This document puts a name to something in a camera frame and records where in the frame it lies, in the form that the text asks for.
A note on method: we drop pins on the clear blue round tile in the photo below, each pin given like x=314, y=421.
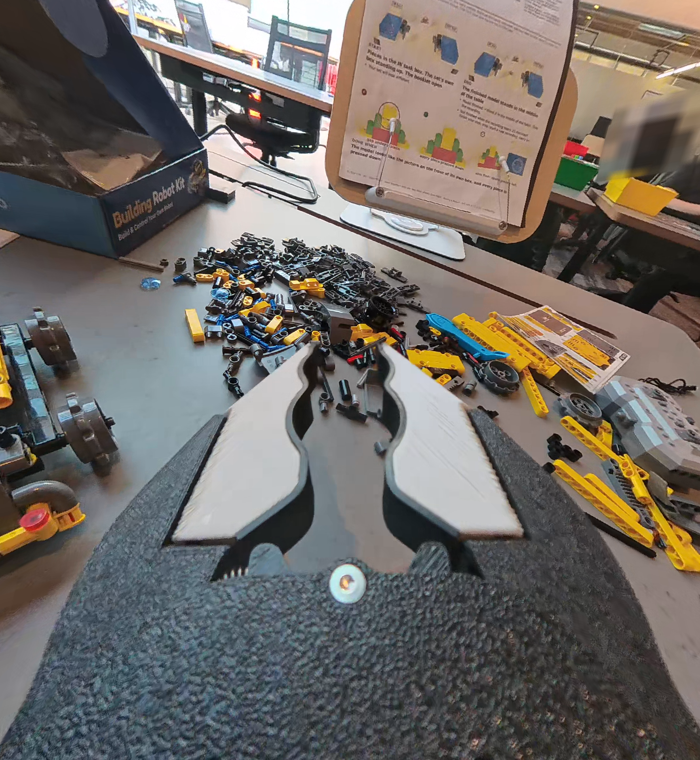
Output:
x=150, y=284

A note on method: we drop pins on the yellow long beam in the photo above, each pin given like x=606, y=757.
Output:
x=534, y=392

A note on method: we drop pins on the pile of toy building pieces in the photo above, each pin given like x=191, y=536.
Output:
x=326, y=261

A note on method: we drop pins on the black office chair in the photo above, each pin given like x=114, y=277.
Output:
x=273, y=133

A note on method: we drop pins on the black small block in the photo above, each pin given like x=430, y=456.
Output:
x=222, y=196

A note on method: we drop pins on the green storage bin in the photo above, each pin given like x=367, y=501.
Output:
x=575, y=175

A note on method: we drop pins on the yellow storage bin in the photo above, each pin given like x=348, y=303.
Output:
x=641, y=199

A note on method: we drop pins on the dark blue cardboard kit box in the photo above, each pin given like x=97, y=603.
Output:
x=47, y=219

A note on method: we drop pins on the grey desk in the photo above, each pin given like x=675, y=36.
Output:
x=136, y=368

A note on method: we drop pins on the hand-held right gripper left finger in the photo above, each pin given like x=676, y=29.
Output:
x=243, y=469

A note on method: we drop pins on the wooden document stand with sheet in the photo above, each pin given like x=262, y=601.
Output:
x=445, y=119

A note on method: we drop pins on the black axle rod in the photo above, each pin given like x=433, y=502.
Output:
x=623, y=537

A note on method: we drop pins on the wood-edged background desk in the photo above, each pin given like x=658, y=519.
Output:
x=237, y=68
x=653, y=228

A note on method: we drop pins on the black cross connector piece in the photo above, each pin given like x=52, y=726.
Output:
x=564, y=448

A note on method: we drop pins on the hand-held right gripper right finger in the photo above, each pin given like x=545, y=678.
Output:
x=451, y=469

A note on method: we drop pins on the blue brick separator tool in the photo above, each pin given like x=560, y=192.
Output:
x=463, y=338

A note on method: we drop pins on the yellow perforated frame piece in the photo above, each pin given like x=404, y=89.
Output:
x=486, y=335
x=531, y=350

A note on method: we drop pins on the yellow grey sticker sheet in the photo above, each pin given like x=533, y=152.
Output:
x=564, y=344

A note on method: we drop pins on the yellow short beam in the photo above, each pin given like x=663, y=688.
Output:
x=195, y=325

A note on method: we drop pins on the brown axle rod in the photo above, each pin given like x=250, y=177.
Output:
x=139, y=263

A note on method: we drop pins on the yellow curved panel piece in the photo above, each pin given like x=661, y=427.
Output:
x=433, y=359

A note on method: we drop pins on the dark grey wheel hub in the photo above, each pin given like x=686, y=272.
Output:
x=578, y=407
x=498, y=377

